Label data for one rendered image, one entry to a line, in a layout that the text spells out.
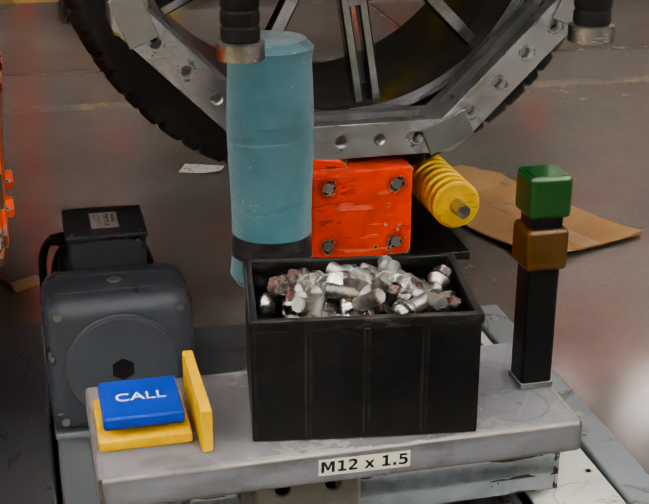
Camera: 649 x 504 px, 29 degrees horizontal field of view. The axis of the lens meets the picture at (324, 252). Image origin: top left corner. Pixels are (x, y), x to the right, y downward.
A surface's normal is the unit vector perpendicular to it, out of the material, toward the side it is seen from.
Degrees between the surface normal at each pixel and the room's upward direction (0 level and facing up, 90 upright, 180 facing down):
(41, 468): 0
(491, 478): 90
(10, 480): 0
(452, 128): 90
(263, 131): 90
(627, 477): 0
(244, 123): 90
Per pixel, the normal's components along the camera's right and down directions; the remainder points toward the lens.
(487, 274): 0.00, -0.93
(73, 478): 0.23, 0.36
